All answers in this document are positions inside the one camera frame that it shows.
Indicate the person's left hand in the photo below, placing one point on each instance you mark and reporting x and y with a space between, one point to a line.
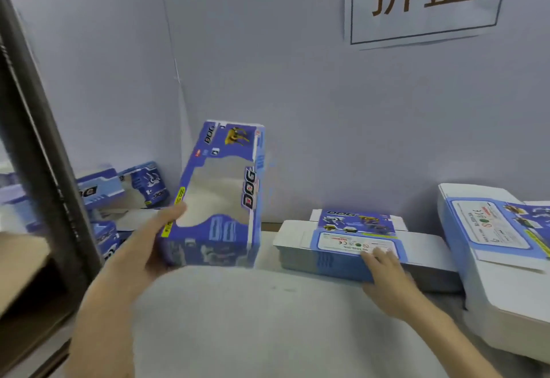
142 253

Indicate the person's right hand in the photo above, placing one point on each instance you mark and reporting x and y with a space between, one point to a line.
391 279

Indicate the pile of blue boxes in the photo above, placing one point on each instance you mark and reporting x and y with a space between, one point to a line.
112 193

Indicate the blue dog-print cardboard box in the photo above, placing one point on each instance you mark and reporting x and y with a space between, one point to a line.
219 197

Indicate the person's right forearm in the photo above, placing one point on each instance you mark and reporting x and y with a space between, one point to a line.
447 343

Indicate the person's left forearm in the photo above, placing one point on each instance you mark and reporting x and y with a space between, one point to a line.
103 335

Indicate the brown cardboard sheet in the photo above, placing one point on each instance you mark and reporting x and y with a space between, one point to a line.
17 266

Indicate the white paper wall sign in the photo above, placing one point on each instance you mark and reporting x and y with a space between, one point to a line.
425 4

